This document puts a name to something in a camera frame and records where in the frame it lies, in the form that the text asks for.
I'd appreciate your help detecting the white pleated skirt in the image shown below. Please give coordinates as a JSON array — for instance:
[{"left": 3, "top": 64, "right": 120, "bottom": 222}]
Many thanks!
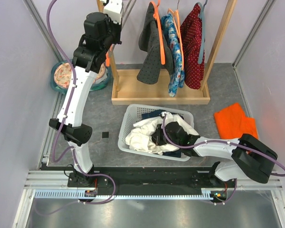
[{"left": 125, "top": 112, "right": 200, "bottom": 157}]

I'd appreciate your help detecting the dark blue denim skirt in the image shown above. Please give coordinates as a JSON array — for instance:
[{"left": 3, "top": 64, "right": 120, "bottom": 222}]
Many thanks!
[{"left": 142, "top": 109, "right": 181, "bottom": 158}]

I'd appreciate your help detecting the orange hanger of denim skirt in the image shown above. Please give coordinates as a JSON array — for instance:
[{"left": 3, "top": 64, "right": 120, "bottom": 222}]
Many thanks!
[{"left": 105, "top": 45, "right": 113, "bottom": 67}]

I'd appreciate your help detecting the grey dotted skirt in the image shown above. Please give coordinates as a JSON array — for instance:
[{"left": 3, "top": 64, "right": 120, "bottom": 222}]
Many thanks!
[{"left": 137, "top": 3, "right": 174, "bottom": 85}]

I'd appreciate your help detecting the orange hanger of grey skirt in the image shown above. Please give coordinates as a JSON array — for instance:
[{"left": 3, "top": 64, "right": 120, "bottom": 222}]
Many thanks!
[{"left": 150, "top": 0, "right": 165, "bottom": 65}]

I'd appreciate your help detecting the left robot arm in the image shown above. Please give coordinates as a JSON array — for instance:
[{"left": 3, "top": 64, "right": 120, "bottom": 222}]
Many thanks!
[{"left": 49, "top": 12, "right": 122, "bottom": 175}]

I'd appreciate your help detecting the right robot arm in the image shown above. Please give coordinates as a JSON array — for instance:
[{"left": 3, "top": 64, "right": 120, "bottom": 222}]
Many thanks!
[{"left": 151, "top": 122, "right": 278, "bottom": 184}]

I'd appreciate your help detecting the blue floral skirt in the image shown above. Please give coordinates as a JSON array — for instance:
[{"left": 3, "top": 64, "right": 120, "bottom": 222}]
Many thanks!
[{"left": 161, "top": 13, "right": 185, "bottom": 97}]

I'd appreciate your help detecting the orange hanger of floral skirt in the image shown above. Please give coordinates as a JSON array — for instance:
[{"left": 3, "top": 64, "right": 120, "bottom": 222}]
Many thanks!
[{"left": 167, "top": 8, "right": 184, "bottom": 70}]

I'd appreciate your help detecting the red polka dot skirt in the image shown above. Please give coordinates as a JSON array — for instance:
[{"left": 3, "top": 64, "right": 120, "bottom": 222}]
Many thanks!
[{"left": 180, "top": 3, "right": 205, "bottom": 90}]

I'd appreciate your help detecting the blue-grey hanger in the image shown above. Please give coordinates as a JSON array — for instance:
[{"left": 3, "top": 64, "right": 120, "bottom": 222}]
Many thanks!
[{"left": 198, "top": 0, "right": 208, "bottom": 65}]

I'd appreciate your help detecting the white plastic laundry basket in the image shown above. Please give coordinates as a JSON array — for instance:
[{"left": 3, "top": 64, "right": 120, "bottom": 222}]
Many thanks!
[{"left": 118, "top": 104, "right": 197, "bottom": 162}]

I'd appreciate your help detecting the small black square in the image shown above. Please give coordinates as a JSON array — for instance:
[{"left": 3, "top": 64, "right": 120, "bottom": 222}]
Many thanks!
[{"left": 102, "top": 132, "right": 109, "bottom": 138}]

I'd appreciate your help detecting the wooden clothes rack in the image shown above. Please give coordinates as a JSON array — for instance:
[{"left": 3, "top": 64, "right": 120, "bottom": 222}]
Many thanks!
[{"left": 108, "top": 0, "right": 237, "bottom": 105}]

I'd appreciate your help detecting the orange folded cloth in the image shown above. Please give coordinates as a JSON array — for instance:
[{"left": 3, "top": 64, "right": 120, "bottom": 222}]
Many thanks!
[{"left": 214, "top": 103, "right": 258, "bottom": 139}]

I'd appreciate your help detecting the teal basket with floral cloth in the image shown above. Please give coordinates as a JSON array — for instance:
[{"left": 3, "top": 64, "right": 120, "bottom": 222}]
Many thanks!
[{"left": 50, "top": 61, "right": 111, "bottom": 95}]

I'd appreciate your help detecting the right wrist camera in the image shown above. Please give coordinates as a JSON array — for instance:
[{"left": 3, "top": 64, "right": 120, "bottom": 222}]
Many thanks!
[{"left": 160, "top": 111, "right": 174, "bottom": 121}]

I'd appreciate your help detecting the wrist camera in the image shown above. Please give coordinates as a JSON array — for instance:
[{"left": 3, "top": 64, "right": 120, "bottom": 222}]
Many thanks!
[
  {"left": 100, "top": 0, "right": 124, "bottom": 25},
  {"left": 160, "top": 111, "right": 174, "bottom": 121}
]

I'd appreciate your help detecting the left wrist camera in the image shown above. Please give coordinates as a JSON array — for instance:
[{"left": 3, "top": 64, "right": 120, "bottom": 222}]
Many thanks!
[{"left": 100, "top": 0, "right": 124, "bottom": 25}]

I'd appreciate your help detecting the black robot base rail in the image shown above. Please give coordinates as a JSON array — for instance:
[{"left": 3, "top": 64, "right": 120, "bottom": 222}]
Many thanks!
[{"left": 67, "top": 162, "right": 235, "bottom": 189}]

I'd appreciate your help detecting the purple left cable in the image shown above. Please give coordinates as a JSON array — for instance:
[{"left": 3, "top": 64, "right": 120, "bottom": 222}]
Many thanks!
[{"left": 34, "top": 0, "right": 117, "bottom": 216}]

